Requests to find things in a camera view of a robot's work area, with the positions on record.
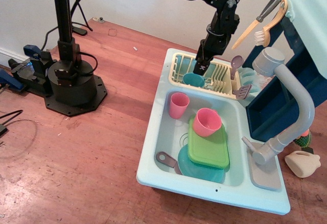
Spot green plastic tray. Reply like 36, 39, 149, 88
188, 115, 230, 169

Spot light blue toy sink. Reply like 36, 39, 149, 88
136, 48, 290, 215

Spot blue black clamp device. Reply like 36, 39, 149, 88
8, 45, 56, 97

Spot teal plates in rack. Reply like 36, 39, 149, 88
239, 67, 261, 93

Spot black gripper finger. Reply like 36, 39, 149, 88
201, 62, 210, 76
193, 61, 204, 75

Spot beige toy jug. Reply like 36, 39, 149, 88
284, 151, 321, 178

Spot cream dish drying rack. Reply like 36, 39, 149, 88
168, 52, 241, 100

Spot purple toy spatula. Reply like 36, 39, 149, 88
232, 84, 252, 99

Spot black cable on floor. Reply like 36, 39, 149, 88
0, 109, 24, 138

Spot grey-handled toy knife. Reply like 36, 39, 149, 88
231, 0, 282, 49

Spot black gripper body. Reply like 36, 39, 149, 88
196, 33, 231, 63

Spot purple toy spoon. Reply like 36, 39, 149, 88
230, 55, 244, 80

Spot teal plastic plate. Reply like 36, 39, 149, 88
177, 144, 225, 183

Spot pink cup upright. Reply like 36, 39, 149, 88
169, 92, 190, 119

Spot tan dish brush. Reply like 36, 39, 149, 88
254, 0, 288, 47

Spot black vertical pole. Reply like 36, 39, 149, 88
54, 0, 79, 64

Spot green orange toy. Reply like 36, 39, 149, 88
293, 129, 314, 154

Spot purple-grey pan handle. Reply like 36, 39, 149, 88
156, 151, 182, 175

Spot pink cup tilted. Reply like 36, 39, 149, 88
193, 108, 222, 137

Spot blue clamp left edge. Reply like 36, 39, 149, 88
0, 68, 24, 92

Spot teal plastic cup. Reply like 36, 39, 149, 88
182, 72, 205, 87

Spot light blue top shelf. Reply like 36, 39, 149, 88
286, 0, 326, 78

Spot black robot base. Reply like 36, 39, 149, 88
44, 61, 108, 117

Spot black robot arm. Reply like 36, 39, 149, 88
193, 0, 240, 76

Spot grey toy faucet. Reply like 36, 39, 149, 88
241, 47, 315, 190

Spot dark blue shelf unit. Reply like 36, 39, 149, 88
246, 17, 326, 142

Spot black cables on wall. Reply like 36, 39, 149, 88
40, 0, 98, 51

